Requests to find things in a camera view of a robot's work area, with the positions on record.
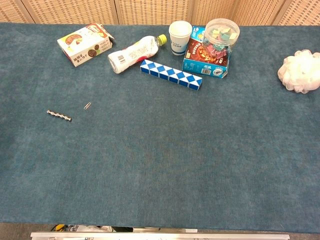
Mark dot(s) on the blue felt table cloth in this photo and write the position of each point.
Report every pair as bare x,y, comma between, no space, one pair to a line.
160,150

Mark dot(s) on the blue white snake cube puzzle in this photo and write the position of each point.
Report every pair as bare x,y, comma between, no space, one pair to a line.
171,74

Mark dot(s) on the plastic bottle with yellow cap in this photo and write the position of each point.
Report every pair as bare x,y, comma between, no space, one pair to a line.
132,53

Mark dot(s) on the silver paper clip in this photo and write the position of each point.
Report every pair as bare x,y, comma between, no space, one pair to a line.
87,105

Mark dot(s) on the blue red card box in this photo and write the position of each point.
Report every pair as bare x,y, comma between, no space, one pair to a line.
206,58

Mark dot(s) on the white paper cup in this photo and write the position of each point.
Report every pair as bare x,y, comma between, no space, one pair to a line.
179,37

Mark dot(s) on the clear jar of binder clips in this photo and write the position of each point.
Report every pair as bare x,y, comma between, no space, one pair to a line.
221,36

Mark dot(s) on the white cookie box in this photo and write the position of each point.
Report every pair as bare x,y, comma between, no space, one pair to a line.
82,46

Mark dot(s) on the woven rattan folding screen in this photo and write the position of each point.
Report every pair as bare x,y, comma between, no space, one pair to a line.
155,11

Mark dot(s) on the white mesh bath sponge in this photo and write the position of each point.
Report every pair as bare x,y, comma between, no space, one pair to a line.
300,71

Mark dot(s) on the silver aluminium frame rail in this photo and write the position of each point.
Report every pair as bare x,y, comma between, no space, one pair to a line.
160,236

